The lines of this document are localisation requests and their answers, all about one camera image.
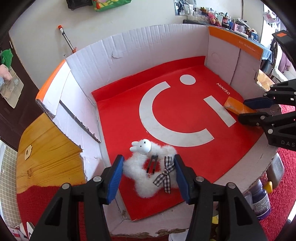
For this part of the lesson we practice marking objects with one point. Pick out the purple bottle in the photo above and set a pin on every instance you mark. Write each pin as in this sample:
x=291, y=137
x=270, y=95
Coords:
x=260, y=199

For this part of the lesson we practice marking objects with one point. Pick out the green tote bag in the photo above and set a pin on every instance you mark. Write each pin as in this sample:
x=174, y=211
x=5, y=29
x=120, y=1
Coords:
x=100, y=5

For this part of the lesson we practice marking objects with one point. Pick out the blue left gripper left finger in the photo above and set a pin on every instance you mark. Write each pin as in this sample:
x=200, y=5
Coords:
x=60, y=220

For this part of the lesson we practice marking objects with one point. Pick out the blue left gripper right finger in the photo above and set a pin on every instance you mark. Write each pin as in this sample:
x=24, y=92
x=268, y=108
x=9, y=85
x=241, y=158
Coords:
x=237, y=221

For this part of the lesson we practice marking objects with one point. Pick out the white fluffy star hair clip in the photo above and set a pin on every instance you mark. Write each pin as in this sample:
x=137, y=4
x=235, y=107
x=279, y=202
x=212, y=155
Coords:
x=151, y=167

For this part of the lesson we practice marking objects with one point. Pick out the red paper bag liner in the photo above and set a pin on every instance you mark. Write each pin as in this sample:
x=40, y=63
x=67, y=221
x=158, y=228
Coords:
x=181, y=104

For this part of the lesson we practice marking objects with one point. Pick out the orange cardboard box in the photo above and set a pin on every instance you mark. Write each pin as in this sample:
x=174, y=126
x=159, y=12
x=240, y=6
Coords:
x=66, y=98

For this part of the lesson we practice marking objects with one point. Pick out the red knitted table cloth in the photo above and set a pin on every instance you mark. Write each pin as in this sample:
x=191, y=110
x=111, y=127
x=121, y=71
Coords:
x=47, y=159

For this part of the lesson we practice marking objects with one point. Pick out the yellow capped small jar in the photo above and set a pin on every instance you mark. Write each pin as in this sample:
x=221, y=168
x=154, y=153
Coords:
x=268, y=187

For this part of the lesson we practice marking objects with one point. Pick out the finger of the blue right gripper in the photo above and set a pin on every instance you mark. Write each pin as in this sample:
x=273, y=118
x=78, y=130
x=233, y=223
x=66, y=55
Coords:
x=258, y=103
x=259, y=119

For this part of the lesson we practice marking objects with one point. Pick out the orange grey mop handle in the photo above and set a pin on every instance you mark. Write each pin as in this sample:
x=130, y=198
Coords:
x=73, y=49

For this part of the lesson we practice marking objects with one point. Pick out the black backpack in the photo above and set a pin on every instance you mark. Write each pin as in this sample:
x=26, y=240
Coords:
x=75, y=4

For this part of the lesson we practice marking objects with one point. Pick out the pink plush toy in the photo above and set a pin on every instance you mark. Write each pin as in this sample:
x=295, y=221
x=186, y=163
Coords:
x=4, y=73

